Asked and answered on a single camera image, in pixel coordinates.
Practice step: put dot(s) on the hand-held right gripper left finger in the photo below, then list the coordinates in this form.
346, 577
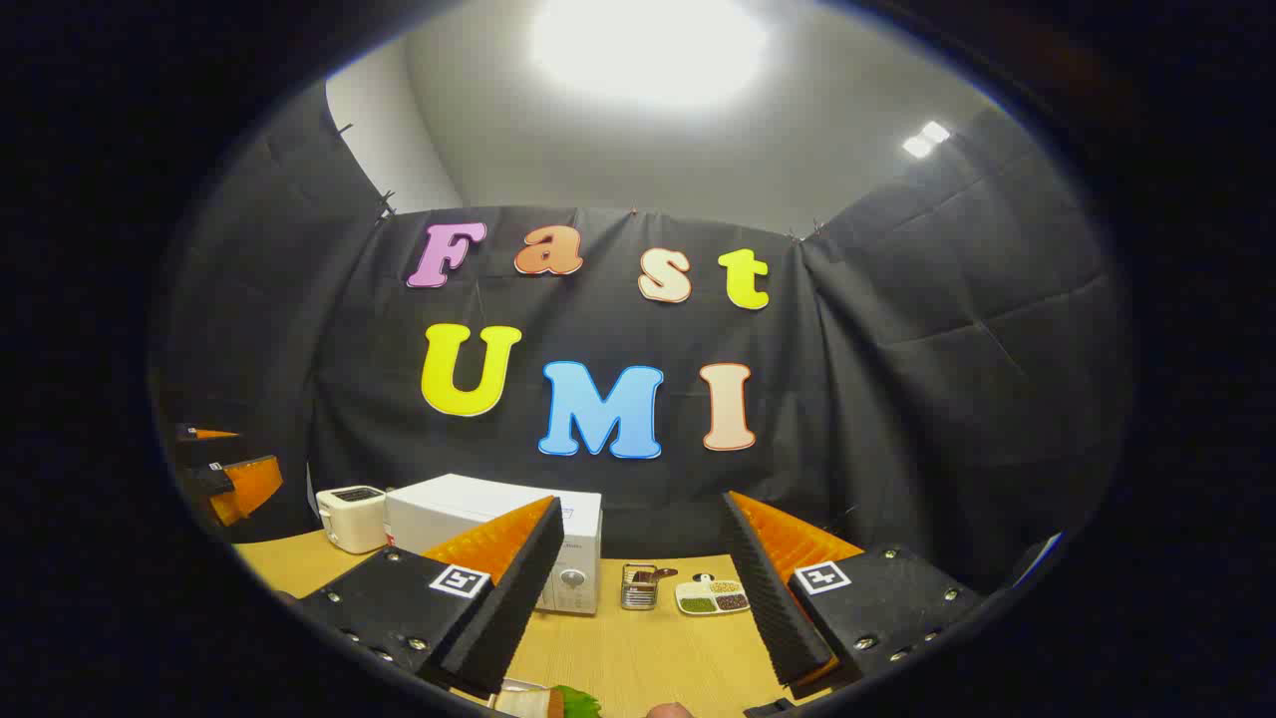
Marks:
518, 598

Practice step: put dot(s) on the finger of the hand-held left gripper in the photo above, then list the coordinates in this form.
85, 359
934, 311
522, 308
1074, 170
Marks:
209, 435
254, 484

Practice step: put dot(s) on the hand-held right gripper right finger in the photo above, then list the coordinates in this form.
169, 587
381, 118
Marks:
763, 598

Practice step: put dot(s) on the white microwave oven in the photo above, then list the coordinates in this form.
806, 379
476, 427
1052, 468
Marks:
449, 509

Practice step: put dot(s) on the lettuce sandwich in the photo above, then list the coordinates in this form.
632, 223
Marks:
573, 705

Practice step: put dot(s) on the white divided spice dish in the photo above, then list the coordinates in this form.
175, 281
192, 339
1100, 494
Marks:
713, 598

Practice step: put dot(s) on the white toaster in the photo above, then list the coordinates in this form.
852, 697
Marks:
351, 519

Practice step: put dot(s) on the black backdrop cloth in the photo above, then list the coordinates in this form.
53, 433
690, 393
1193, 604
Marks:
897, 399

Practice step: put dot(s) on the white cloth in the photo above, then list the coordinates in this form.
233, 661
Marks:
1039, 560

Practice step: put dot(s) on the small ceiling light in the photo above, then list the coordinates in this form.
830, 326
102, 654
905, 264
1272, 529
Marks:
925, 140

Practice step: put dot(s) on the large ceiling light panel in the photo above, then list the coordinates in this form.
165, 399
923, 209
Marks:
648, 45

